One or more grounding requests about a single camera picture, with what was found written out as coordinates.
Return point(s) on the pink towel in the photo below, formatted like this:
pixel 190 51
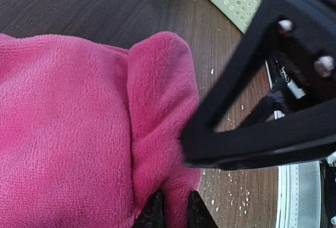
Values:
pixel 90 131

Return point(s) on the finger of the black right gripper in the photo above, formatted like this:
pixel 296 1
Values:
pixel 303 136
pixel 249 56

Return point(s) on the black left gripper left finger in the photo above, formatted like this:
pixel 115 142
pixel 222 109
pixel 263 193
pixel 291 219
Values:
pixel 151 215

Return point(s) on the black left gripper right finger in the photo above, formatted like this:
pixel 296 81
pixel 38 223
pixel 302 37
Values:
pixel 198 214

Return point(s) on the aluminium front rail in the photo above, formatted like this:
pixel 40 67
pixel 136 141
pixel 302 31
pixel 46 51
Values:
pixel 306 194

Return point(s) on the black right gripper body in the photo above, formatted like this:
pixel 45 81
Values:
pixel 302 36

